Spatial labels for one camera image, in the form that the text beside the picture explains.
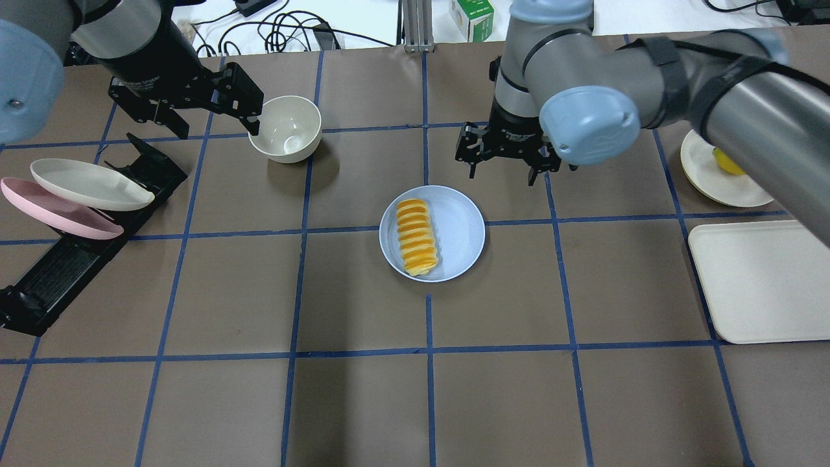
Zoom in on yellow lemon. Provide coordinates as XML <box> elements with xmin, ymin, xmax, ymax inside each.
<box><xmin>712</xmin><ymin>147</ymin><xmax>746</xmax><ymax>176</ymax></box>

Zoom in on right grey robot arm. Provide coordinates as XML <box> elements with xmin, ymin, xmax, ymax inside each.
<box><xmin>455</xmin><ymin>1</ymin><xmax>829</xmax><ymax>243</ymax></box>

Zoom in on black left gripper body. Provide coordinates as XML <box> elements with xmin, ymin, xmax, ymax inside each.
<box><xmin>107</xmin><ymin>26</ymin><xmax>264</xmax><ymax>128</ymax></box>

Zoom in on aluminium frame post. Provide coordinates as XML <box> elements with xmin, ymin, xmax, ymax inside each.
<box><xmin>396</xmin><ymin>1</ymin><xmax>435</xmax><ymax>54</ymax></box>

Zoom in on black dish rack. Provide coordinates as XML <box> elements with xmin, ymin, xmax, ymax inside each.
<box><xmin>2</xmin><ymin>134</ymin><xmax>187</xmax><ymax>336</ymax></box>

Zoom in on blue round plate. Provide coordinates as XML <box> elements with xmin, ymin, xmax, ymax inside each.
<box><xmin>379</xmin><ymin>184</ymin><xmax>486</xmax><ymax>283</ymax></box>

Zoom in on black power adapter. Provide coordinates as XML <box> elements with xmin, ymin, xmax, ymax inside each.
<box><xmin>234</xmin><ymin>0</ymin><xmax>278</xmax><ymax>18</ymax></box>

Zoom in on pink plate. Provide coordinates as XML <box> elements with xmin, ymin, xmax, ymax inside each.
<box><xmin>2</xmin><ymin>177</ymin><xmax>125</xmax><ymax>240</ymax></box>

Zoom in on yellow striped bread loaf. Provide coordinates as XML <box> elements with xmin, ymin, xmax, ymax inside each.
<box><xmin>396</xmin><ymin>198</ymin><xmax>439</xmax><ymax>277</ymax></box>

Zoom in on cream oval plate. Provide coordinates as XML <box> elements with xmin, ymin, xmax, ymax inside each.
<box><xmin>30</xmin><ymin>158</ymin><xmax>155</xmax><ymax>211</ymax></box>

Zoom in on green white carton box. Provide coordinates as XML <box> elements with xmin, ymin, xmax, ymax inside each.
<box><xmin>449</xmin><ymin>1</ymin><xmax>495</xmax><ymax>42</ymax></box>

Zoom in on cream round plate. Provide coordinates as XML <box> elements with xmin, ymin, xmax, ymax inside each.
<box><xmin>681</xmin><ymin>130</ymin><xmax>774</xmax><ymax>209</ymax></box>

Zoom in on white rectangular tray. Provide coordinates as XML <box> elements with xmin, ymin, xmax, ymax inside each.
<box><xmin>689</xmin><ymin>221</ymin><xmax>829</xmax><ymax>344</ymax></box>

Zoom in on cream ceramic bowl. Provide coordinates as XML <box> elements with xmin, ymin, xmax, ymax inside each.
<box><xmin>248</xmin><ymin>95</ymin><xmax>322</xmax><ymax>163</ymax></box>

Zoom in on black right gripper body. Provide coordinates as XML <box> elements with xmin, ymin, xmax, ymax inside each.
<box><xmin>455</xmin><ymin>99</ymin><xmax>562</xmax><ymax>173</ymax></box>

